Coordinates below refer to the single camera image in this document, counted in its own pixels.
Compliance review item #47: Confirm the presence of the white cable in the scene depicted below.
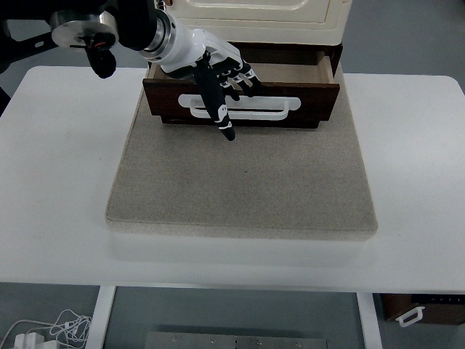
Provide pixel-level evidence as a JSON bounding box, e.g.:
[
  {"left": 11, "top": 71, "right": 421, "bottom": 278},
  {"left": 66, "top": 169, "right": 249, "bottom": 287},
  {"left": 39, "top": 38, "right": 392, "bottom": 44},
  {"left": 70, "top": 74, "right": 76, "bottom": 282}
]
[{"left": 0, "top": 308, "right": 93, "bottom": 349}]

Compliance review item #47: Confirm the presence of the white power adapter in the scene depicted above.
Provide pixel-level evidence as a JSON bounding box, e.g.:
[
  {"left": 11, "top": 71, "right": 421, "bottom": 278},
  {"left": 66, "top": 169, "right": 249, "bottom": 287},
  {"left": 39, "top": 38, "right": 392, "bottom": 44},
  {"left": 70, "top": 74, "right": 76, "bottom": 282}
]
[{"left": 13, "top": 332, "right": 47, "bottom": 349}]

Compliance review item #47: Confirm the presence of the grey metal plate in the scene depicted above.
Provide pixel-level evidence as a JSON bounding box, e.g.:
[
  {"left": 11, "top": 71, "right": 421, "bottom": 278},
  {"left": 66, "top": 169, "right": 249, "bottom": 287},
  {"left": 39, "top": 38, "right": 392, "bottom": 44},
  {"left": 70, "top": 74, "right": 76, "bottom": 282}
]
[{"left": 145, "top": 330, "right": 330, "bottom": 349}]

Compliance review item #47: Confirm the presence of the cream cabinet door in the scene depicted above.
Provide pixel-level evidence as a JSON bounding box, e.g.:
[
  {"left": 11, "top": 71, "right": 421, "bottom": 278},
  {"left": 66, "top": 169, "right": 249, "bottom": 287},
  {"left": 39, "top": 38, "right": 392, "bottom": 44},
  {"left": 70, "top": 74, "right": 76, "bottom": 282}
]
[{"left": 170, "top": 0, "right": 330, "bottom": 25}]

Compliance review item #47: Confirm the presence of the brown wooden box white handle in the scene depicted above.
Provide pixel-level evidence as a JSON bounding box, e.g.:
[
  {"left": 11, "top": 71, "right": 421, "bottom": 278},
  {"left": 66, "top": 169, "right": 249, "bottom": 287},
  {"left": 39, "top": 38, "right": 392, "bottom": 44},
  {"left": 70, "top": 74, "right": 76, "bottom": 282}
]
[{"left": 379, "top": 293, "right": 465, "bottom": 327}]

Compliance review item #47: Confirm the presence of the white table leg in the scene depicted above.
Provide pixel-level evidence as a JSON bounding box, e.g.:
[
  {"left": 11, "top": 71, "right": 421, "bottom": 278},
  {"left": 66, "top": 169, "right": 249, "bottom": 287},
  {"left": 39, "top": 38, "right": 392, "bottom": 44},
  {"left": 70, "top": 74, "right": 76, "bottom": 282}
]
[
  {"left": 86, "top": 286, "right": 117, "bottom": 349},
  {"left": 355, "top": 292, "right": 383, "bottom": 349}
]

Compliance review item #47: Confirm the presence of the dark wood drawer white handle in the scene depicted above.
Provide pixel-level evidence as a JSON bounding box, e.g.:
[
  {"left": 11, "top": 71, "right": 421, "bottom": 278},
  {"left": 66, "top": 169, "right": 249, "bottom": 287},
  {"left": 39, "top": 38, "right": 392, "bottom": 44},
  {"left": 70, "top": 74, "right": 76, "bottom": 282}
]
[{"left": 142, "top": 50, "right": 341, "bottom": 124}]

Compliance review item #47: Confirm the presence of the cream plastic cabinet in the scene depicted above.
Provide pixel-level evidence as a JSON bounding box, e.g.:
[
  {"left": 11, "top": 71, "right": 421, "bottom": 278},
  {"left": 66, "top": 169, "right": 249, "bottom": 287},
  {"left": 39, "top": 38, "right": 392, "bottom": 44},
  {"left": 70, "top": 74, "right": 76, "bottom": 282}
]
[{"left": 155, "top": 0, "right": 352, "bottom": 47}]

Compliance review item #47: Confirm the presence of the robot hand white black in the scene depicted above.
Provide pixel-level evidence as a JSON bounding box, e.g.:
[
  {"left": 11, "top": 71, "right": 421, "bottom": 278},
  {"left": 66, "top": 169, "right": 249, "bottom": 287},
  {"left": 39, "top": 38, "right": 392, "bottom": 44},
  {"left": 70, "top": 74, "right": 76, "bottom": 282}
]
[{"left": 158, "top": 12, "right": 265, "bottom": 143}]

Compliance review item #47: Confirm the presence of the black desk control panel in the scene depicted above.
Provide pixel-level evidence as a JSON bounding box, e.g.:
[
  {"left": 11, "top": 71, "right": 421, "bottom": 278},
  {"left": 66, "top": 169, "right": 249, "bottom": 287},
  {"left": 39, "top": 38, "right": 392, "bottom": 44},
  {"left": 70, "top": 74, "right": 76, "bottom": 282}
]
[{"left": 410, "top": 293, "right": 465, "bottom": 305}]

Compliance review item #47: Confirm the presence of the dark wood cabinet frame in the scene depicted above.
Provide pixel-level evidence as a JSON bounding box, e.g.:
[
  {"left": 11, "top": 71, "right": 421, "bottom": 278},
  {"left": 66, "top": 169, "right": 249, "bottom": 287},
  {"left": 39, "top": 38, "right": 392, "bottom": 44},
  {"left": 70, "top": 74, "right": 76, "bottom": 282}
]
[{"left": 144, "top": 38, "right": 344, "bottom": 129}]

